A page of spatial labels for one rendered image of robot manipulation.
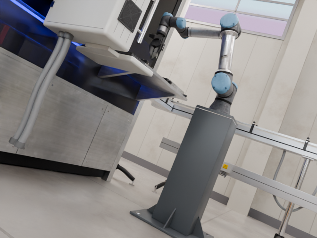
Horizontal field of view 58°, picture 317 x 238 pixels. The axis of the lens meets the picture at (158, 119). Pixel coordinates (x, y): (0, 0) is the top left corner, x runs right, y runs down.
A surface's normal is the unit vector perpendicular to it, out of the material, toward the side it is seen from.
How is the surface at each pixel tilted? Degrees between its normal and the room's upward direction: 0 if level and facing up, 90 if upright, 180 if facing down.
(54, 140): 90
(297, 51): 90
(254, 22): 90
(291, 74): 90
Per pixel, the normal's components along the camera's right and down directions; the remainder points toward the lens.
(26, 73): 0.80, 0.29
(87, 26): -0.51, -0.28
